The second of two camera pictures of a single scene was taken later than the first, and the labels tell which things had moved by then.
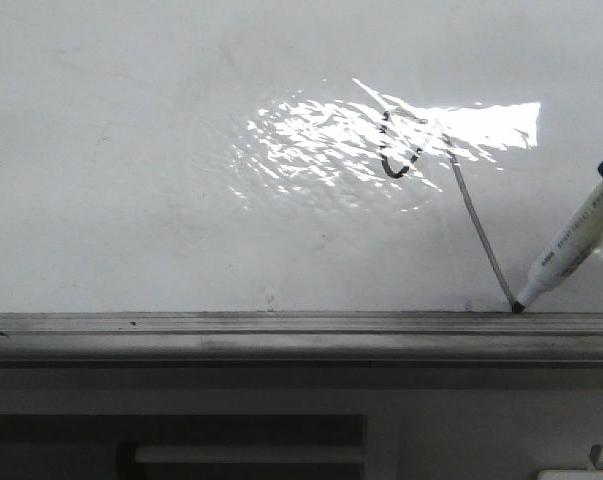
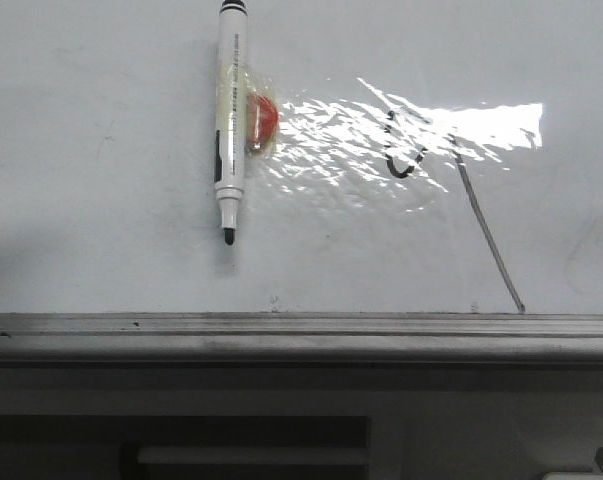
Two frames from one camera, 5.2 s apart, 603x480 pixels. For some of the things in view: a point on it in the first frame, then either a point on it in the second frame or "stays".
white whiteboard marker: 598,221 → 230,113
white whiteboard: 290,156 stays
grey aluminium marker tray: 301,340 stays
